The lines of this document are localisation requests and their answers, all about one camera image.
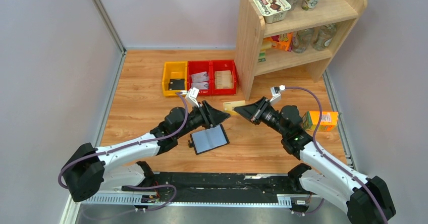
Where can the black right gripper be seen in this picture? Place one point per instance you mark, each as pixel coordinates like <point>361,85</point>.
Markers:
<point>255,110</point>

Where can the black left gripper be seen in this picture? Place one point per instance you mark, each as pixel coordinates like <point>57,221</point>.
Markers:
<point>211,116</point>

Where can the black leather card holder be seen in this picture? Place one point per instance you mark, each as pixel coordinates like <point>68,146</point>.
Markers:
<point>208,139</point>

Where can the gold striped credit card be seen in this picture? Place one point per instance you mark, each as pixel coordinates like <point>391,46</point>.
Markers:
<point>224,79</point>

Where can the white striped credit card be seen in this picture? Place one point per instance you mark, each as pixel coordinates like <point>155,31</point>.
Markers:
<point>200,77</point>

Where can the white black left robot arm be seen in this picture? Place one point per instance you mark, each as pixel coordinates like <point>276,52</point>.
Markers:
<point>91,169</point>

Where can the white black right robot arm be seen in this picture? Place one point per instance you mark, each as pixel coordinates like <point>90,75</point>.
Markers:
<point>361,198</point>

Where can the white cards in bin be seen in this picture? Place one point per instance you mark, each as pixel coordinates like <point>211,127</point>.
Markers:
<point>201,85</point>

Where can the right red plastic bin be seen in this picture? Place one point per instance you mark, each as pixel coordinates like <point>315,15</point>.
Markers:
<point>221,65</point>

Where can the red plastic bin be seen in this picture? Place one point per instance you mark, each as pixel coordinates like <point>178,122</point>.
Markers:
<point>196,67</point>
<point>221,65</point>

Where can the middle red plastic bin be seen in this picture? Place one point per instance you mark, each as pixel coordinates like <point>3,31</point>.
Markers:
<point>196,67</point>

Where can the yellow plastic bin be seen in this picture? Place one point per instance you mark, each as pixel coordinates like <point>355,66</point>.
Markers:
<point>173,70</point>

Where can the stacked colourful sponges pack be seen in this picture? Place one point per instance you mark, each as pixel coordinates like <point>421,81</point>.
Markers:
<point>266,44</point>

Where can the red orange cookie box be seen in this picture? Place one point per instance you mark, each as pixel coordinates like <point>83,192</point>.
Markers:
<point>282,41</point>

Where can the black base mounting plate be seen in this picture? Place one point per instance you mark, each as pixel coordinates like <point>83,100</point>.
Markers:
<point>222,187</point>

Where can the clear glass bottle left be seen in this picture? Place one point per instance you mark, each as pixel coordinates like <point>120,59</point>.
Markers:
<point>301,40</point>

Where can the clear glass bottle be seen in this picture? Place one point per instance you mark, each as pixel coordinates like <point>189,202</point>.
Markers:
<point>301,40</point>
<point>324,37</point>

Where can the wooden shelf unit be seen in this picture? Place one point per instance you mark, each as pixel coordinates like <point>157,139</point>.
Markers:
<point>252,29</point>

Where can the clear glass bottle right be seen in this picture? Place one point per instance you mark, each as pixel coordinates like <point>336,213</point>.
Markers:
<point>324,37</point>

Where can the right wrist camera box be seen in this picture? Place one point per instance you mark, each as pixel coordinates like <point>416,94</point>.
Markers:
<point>276,93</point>

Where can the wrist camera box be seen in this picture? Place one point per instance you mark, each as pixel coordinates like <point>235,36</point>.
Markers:
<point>276,93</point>
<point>191,96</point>

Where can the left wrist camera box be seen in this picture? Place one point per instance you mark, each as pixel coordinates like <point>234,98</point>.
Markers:
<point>191,96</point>

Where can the aluminium frame rail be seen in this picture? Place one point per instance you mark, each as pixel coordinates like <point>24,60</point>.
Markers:
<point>96,56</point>

